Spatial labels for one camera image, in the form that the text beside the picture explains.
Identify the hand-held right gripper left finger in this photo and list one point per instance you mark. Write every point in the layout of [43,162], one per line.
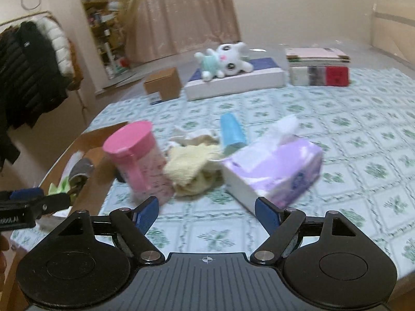
[147,213]

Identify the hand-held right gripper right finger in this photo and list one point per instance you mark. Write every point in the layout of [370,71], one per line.
[267,213]

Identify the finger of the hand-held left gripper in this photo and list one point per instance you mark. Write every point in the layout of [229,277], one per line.
[26,194]
[53,202]

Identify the green cloth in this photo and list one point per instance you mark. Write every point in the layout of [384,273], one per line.
[61,186]

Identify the purple tissue pack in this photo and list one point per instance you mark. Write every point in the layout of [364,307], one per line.
[275,175]

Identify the grey slipper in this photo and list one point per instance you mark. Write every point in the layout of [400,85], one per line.
[81,168]

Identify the cream towel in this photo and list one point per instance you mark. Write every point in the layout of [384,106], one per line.
[191,165]

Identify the light blue cloth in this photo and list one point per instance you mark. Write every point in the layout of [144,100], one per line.
[231,132]

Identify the white cloth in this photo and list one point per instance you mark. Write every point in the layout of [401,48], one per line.
[194,136]

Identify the person's left hand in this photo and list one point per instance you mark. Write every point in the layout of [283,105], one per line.
[4,243]

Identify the pink lidded jug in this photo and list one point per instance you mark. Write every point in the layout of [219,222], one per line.
[142,168]

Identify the black puffer jackets on rack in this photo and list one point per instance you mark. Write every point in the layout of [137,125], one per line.
[82,103]

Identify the small closed cardboard box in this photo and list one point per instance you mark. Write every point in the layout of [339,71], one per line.
[162,84]

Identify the white flat box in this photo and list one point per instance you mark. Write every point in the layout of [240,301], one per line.
[233,84]

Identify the brown jacket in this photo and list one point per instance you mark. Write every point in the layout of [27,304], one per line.
[76,68]

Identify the white puffer jacket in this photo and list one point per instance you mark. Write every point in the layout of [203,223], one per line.
[60,48]

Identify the thin green-edged book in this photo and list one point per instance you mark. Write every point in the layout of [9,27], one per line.
[319,62]

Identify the white plush toy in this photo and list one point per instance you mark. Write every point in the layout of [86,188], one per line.
[227,58]

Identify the pink cover book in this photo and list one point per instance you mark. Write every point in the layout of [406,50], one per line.
[317,52]

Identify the cluttered bookshelf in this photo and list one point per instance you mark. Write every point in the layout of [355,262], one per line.
[97,22]

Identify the beige curtain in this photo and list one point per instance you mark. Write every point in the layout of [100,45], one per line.
[188,13]

